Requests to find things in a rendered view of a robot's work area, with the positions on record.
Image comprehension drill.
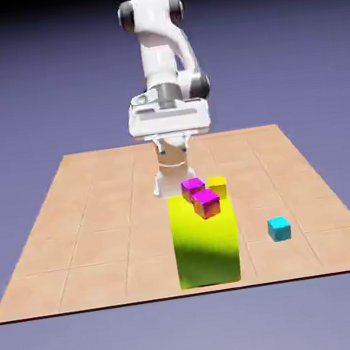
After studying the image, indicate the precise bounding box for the small magenta cube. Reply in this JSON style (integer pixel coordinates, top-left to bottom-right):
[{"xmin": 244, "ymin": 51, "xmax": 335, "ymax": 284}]
[
  {"xmin": 180, "ymin": 175, "xmax": 209, "ymax": 205},
  {"xmin": 190, "ymin": 187, "xmax": 224, "ymax": 223}
]

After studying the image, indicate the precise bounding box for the small yellow cube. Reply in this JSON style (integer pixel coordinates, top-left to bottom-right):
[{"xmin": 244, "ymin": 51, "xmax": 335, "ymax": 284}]
[{"xmin": 206, "ymin": 175, "xmax": 229, "ymax": 202}]

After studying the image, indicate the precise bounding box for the small cyan cube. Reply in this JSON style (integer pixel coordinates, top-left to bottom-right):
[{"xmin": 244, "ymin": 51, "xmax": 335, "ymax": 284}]
[{"xmin": 266, "ymin": 215, "xmax": 294, "ymax": 244}]

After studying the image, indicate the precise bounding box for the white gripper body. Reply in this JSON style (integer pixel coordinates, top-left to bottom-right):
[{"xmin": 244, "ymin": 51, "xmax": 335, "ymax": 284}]
[{"xmin": 124, "ymin": 93, "xmax": 214, "ymax": 146}]

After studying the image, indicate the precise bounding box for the large yellow-green box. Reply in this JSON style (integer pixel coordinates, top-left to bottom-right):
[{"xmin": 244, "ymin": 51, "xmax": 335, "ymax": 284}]
[{"xmin": 166, "ymin": 187, "xmax": 245, "ymax": 291}]

